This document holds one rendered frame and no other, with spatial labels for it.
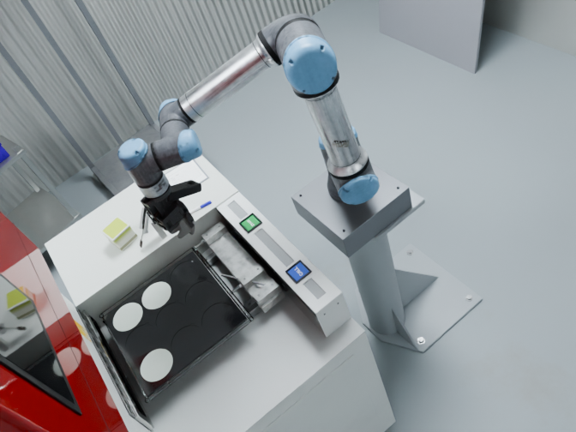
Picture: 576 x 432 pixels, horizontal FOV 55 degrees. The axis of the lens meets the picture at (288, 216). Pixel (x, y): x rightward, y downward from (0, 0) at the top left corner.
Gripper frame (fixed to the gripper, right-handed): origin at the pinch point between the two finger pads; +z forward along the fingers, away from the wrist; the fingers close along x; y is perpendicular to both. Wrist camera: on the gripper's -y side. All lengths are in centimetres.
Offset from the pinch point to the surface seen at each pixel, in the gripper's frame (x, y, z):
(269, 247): 16.3, -11.6, 12.6
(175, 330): 5.5, 23.4, 18.5
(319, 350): 43, 4, 26
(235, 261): 3.8, -5.1, 20.3
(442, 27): -47, -223, 85
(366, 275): 25, -39, 59
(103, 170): -186, -41, 96
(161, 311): -3.3, 21.2, 18.5
